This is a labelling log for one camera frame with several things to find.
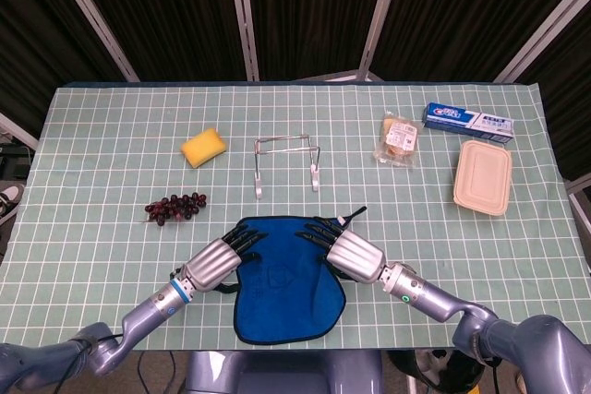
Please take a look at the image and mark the white sneaker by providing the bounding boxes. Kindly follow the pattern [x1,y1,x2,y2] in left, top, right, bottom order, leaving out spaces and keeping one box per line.
[0,184,25,224]

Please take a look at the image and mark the beige lidded lunch box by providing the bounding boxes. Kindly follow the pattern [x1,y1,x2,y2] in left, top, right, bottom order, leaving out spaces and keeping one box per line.
[452,138,513,218]

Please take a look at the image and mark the blue toothpaste box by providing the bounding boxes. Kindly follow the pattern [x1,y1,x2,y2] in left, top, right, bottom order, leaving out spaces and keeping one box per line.
[422,101,517,145]

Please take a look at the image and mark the white screen frame post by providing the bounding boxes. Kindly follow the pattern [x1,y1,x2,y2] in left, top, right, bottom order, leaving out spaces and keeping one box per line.
[492,0,591,84]
[357,0,406,82]
[565,176,591,233]
[42,0,140,82]
[224,0,260,82]
[0,111,41,150]

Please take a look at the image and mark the green checked tablecloth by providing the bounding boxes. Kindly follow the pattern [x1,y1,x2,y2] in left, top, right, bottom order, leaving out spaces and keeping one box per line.
[0,82,591,352]

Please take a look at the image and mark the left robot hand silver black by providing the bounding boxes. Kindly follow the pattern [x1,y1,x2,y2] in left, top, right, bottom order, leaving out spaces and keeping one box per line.
[178,222,268,294]

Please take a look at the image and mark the black round base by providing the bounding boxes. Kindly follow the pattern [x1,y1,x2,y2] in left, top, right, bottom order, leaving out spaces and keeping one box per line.
[387,350,486,394]

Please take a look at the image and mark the yellow sponge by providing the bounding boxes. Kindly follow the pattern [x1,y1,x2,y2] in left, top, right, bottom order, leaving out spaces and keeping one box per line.
[180,127,228,169]

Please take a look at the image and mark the grey blue robot torso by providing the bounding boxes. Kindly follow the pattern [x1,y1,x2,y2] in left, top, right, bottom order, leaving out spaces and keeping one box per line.
[184,350,384,394]

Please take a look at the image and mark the black floor cable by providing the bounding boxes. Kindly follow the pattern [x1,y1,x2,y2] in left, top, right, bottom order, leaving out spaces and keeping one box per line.
[137,350,177,394]

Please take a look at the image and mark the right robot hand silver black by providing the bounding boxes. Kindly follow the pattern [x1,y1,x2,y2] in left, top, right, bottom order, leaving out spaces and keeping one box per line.
[295,216,387,284]

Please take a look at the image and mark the bunch of dark red grapes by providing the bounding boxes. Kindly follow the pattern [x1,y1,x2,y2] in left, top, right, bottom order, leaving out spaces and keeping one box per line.
[142,191,209,228]

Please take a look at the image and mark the bread in clear plastic bag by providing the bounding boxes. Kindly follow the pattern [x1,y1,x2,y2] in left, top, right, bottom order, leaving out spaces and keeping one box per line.
[373,111,425,168]

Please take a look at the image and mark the blue cloth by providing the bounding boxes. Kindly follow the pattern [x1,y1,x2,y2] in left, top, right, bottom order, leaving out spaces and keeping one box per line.
[233,206,368,346]

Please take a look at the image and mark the metal wire rack white feet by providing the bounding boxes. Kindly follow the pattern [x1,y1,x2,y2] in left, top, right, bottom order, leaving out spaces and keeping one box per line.
[252,133,322,201]

